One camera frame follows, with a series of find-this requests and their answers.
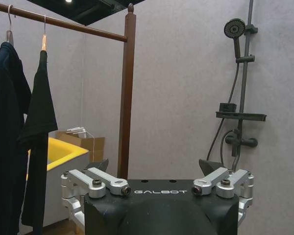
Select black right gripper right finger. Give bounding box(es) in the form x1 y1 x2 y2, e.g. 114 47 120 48
191 159 255 228

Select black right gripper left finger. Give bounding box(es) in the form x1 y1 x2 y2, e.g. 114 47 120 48
60 158 131 235

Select black hanging garment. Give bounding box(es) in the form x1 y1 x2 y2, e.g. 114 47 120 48
16 50 59 229

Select navy hanging garment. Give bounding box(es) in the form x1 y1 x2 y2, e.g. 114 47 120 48
0 41 32 235

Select wooden hanger with metal hook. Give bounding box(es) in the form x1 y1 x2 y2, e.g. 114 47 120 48
40 14 49 53
4 4 16 47

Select brown cardboard box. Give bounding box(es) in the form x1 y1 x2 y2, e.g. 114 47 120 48
54 129 106 164

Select black shower mixer tap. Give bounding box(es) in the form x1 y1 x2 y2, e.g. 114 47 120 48
224 129 259 158

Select yellow and white tub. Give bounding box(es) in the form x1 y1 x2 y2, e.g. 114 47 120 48
26 136 89 227

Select white sheets in box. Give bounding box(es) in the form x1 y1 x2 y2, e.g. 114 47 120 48
65 125 89 136

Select dark shower shelf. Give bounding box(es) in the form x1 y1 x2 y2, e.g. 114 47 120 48
215 111 268 122

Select small black box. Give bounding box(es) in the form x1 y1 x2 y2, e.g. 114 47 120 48
219 102 236 113

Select dark round shower head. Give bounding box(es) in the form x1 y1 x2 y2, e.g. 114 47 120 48
223 18 247 58

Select brown wooden rack rod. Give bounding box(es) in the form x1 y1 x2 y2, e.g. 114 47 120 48
0 0 127 43

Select dark shower hose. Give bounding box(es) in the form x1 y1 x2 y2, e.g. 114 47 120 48
206 61 241 161

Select brown wooden rack post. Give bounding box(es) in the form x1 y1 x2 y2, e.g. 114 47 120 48
117 3 137 181

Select grey shower riser rail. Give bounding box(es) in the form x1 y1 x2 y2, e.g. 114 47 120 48
231 0 258 172

